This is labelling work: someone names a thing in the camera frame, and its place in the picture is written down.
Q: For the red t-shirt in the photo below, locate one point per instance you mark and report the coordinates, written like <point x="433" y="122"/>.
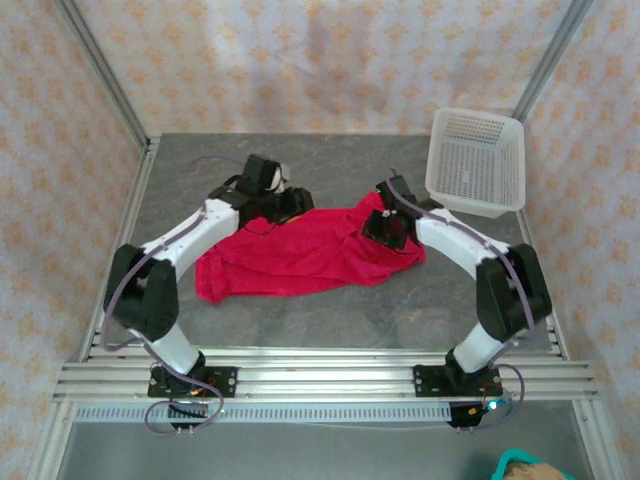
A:
<point x="300" y="250"/>

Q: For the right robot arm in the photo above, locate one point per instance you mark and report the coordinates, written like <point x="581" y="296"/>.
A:
<point x="450" y="235"/>

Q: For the white perforated plastic basket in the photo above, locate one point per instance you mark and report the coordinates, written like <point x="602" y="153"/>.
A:
<point x="475" y="160"/>

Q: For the orange patterned white curtain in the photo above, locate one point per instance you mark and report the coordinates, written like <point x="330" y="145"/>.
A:
<point x="320" y="60"/>

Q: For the black base electronics box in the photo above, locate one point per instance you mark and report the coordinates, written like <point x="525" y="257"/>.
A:
<point x="187" y="411"/>
<point x="465" y="417"/>

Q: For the teal plastic bin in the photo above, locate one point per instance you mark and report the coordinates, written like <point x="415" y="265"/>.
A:
<point x="502" y="462"/>

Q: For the brown item in bin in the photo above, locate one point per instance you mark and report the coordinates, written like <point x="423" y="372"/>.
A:
<point x="535" y="472"/>

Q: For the aluminium mounting rail beam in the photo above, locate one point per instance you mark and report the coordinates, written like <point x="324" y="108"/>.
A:
<point x="325" y="380"/>

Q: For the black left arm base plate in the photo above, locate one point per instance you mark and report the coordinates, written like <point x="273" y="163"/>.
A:
<point x="227" y="382"/>

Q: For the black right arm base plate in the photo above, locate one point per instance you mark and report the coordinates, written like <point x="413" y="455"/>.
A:
<point x="425" y="382"/>

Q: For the aluminium frame post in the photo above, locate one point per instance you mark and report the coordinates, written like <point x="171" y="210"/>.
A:
<point x="100" y="65"/>
<point x="555" y="55"/>

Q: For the aluminium frame leg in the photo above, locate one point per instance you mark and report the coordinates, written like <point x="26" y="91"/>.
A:
<point x="50" y="450"/>
<point x="607" y="465"/>

